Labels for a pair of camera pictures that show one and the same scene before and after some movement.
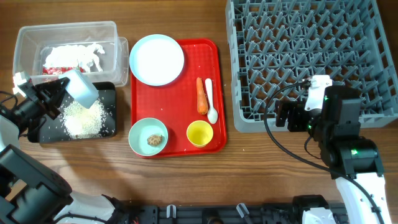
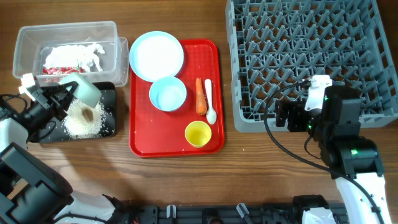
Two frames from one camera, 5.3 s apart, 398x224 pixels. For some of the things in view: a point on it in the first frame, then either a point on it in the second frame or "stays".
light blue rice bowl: x=81 y=88 to x=168 y=94
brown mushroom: x=154 y=139 to x=88 y=114
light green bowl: x=141 y=130 to x=85 y=91
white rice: x=81 y=122 stays
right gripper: x=299 y=115 stays
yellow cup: x=199 y=133 stays
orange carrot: x=203 y=104 stays
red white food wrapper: x=71 y=56 stays
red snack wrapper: x=55 y=71 stays
